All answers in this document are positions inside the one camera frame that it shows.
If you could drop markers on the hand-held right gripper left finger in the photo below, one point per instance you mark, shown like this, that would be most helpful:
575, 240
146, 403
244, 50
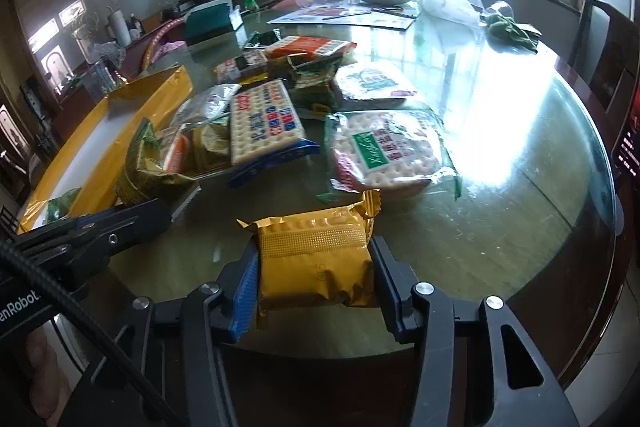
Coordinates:
245, 302

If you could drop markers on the orange soda cracker packet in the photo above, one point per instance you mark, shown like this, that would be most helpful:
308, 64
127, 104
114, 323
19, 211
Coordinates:
310, 47

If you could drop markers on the dark screen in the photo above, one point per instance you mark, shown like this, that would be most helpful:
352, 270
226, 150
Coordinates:
630, 142

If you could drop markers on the wooden chair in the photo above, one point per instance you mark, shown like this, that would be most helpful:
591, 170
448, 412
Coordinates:
607, 57

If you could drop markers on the gold-edged green snack packet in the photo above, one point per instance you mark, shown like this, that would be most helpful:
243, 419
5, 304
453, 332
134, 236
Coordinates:
320, 67

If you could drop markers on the green-edged round cracker packet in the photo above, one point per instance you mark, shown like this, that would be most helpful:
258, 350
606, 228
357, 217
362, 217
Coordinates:
372, 82

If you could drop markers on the clear drinking glass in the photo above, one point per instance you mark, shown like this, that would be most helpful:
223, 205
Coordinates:
500, 9

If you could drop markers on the red and dark snack packet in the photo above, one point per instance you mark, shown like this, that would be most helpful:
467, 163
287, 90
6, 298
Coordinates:
242, 64

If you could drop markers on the wooden sideboard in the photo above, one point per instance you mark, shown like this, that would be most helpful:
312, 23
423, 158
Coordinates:
75, 104

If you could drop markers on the white thermos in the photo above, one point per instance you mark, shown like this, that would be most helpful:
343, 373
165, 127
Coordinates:
119, 27

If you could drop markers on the clear wrapped cracker packet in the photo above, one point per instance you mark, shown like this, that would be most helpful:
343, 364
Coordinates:
200, 142

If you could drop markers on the printed paper flyer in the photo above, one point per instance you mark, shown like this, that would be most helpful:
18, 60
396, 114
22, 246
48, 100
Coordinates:
310, 15

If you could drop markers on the green-label round cracker packet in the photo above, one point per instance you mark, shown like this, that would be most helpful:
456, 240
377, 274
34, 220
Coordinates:
385, 152

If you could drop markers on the gold snack packet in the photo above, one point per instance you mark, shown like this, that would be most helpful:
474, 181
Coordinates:
310, 257

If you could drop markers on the dark green seaweed packet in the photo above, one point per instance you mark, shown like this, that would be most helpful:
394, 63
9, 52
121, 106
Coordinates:
262, 38

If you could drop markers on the person's left hand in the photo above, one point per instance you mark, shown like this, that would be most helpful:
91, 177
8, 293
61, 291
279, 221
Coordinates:
45, 362

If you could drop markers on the crumpled clear plastic bag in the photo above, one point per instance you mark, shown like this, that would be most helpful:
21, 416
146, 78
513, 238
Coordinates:
107, 52

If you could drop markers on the thin dark pen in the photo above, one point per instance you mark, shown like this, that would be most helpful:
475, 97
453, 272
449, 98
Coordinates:
347, 14

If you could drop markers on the clear plastic pitcher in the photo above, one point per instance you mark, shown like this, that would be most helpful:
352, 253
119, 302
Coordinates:
100, 82

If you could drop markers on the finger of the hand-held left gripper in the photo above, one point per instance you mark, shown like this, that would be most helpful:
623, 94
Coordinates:
95, 222
140, 214

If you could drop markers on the green cloth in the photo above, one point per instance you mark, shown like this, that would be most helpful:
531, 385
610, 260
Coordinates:
510, 32

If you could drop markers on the yellow cardboard box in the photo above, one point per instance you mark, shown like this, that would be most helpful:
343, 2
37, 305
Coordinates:
155, 97

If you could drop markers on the teal tissue box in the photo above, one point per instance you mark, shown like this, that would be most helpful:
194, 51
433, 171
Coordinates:
210, 22

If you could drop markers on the small green snack packet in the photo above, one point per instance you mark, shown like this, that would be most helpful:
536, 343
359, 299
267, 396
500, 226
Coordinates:
60, 203

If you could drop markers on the colourful hoop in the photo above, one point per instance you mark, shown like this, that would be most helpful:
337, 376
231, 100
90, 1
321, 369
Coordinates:
150, 44

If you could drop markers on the small green cap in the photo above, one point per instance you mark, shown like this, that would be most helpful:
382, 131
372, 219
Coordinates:
250, 4

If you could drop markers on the white snack packet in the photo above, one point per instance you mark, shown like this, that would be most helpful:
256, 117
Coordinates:
215, 99

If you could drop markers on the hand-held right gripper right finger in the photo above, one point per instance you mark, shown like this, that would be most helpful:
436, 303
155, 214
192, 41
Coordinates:
390, 307

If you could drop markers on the blue-edged square cracker packet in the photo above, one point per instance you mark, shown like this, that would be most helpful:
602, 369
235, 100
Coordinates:
265, 122

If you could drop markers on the pink cloth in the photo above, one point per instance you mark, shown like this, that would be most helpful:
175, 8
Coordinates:
170, 48

